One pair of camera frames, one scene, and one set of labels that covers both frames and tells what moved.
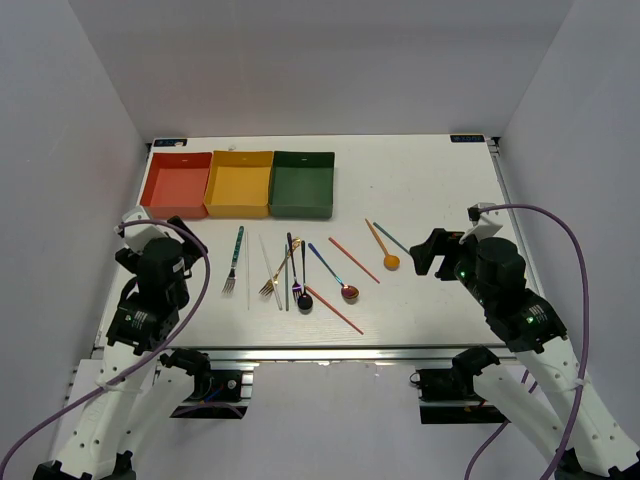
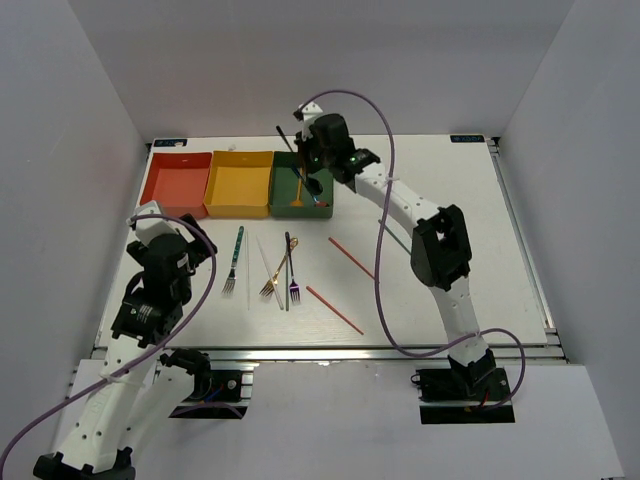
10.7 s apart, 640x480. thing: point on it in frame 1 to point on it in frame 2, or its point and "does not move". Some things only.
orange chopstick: x=345 y=251 does not move
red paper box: x=176 y=185 does not move
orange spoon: x=391 y=262 to x=298 y=202
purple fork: x=296 y=288 does not move
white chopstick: x=270 y=273 does not move
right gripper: x=440 y=242 to x=301 y=147
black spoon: x=304 y=301 to x=313 y=185
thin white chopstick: x=247 y=269 does not move
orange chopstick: x=321 y=298 does not move
